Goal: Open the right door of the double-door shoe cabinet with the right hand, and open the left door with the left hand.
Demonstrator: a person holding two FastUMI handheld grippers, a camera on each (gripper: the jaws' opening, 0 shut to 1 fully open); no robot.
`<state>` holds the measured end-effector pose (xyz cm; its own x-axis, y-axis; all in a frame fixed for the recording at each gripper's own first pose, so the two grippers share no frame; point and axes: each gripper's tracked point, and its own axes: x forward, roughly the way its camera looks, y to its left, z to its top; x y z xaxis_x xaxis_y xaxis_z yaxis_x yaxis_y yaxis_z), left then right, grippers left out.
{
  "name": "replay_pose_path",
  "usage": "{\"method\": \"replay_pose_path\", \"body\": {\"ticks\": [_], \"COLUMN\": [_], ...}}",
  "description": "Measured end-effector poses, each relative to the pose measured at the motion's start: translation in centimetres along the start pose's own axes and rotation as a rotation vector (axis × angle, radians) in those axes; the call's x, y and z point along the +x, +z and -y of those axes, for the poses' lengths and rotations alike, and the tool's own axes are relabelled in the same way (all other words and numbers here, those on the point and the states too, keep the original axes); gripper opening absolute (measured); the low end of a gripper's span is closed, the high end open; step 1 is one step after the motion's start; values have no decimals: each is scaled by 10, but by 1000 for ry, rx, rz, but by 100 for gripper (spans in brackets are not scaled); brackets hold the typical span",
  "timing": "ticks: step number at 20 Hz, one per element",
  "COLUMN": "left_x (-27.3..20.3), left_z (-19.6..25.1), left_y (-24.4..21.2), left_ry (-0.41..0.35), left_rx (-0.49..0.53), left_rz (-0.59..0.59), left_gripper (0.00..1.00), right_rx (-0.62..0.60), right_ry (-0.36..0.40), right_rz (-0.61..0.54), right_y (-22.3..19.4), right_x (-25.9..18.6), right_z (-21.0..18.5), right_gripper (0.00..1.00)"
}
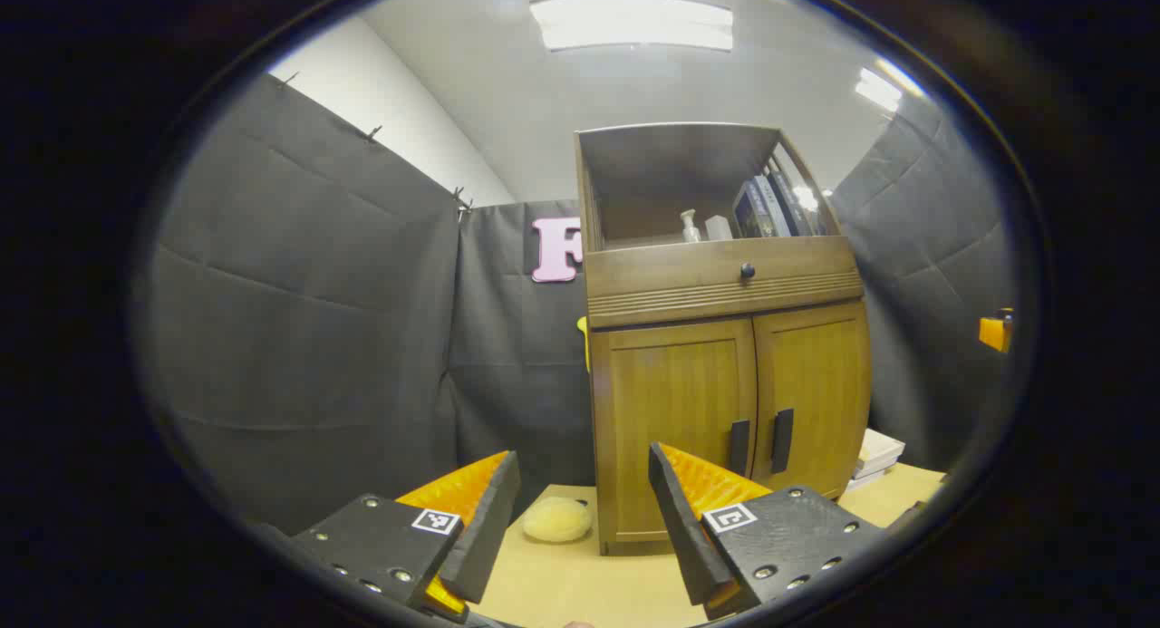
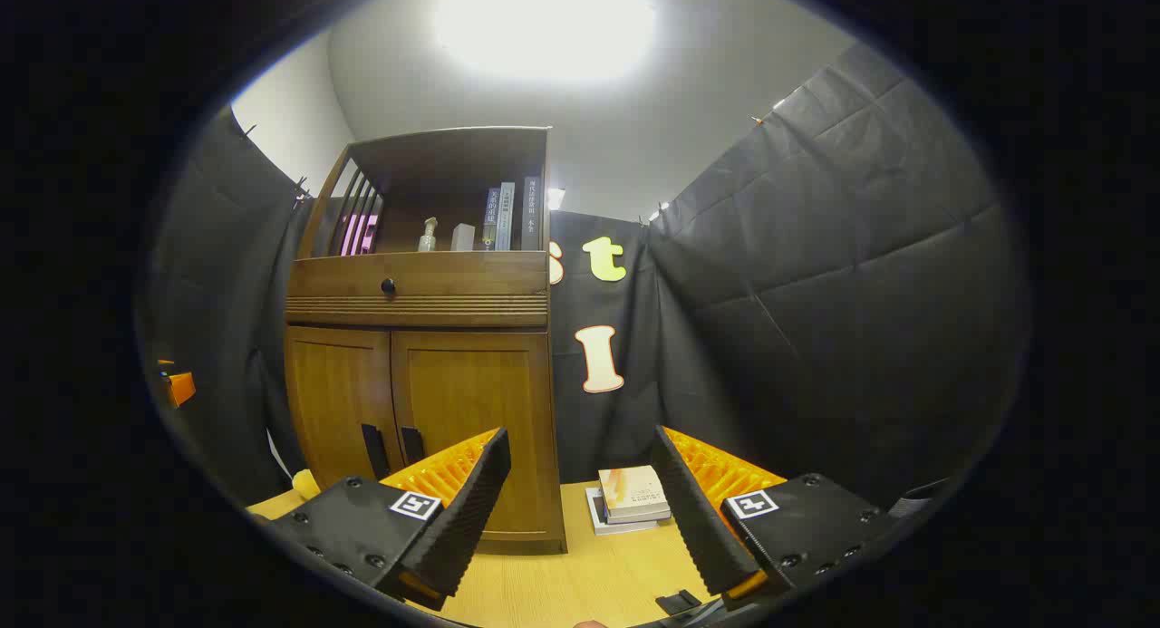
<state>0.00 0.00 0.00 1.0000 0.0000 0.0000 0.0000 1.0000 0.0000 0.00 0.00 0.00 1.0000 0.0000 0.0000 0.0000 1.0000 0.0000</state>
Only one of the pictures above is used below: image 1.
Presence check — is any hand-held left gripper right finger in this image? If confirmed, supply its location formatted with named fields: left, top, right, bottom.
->
left=648, top=442, right=894, bottom=622

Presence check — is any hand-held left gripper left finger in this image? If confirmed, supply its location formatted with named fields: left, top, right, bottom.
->
left=290, top=449, right=522, bottom=622

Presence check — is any wooden shoe cabinet door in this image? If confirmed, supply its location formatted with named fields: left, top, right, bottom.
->
left=752, top=300, right=873, bottom=500
left=594, top=318, right=759, bottom=546

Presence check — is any wooden double-door shoe cabinet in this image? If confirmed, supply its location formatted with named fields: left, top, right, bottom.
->
left=575, top=122, right=873, bottom=556

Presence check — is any pale yellow round sponge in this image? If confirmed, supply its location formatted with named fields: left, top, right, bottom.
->
left=523, top=497, right=594, bottom=544

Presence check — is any cream cover book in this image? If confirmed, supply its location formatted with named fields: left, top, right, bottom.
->
left=856, top=429, right=905, bottom=475

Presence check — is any wooden drawer with black knob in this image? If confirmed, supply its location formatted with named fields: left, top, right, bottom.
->
left=585, top=236, right=864, bottom=330

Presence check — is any pale grey book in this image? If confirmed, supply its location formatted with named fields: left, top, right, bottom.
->
left=757, top=173, right=794, bottom=237

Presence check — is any small ceiling light panel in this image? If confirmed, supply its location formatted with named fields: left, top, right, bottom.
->
left=855, top=57, right=925, bottom=112

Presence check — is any dark blue book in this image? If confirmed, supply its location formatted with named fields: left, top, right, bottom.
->
left=732, top=179, right=771, bottom=239

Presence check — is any black backdrop cloth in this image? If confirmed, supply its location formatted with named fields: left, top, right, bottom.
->
left=136, top=71, right=1016, bottom=538

